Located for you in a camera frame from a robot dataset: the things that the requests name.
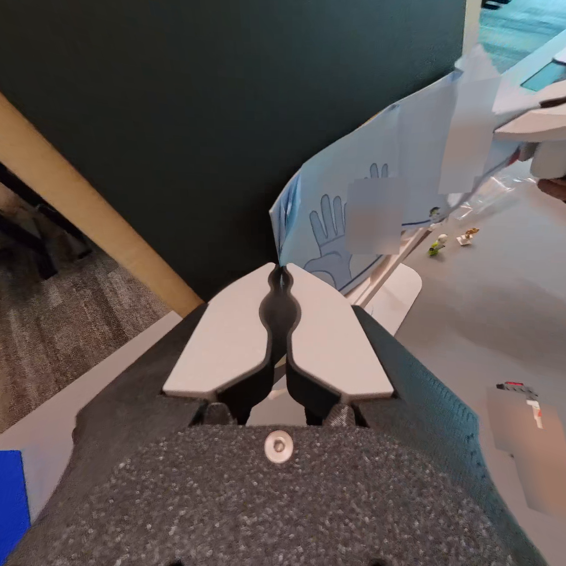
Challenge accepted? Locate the instruction booklet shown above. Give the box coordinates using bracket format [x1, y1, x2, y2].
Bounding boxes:
[268, 49, 531, 297]

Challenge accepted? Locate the white book stand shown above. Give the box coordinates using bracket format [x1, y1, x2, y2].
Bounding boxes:
[248, 199, 465, 427]

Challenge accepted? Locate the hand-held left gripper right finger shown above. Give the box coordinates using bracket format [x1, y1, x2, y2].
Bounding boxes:
[282, 263, 395, 414]

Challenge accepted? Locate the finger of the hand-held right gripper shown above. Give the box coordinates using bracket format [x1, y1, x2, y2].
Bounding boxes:
[491, 78, 566, 114]
[494, 106, 566, 142]

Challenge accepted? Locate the clear plastic bag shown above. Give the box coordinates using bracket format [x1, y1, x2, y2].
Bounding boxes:
[460, 168, 533, 218]

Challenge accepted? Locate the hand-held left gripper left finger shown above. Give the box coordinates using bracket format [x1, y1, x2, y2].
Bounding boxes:
[164, 263, 283, 414]

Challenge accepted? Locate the blue storage bin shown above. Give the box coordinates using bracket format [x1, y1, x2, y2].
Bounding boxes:
[0, 450, 32, 537]

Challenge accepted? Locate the orange white lego car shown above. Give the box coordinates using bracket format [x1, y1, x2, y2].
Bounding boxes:
[496, 381, 544, 431]

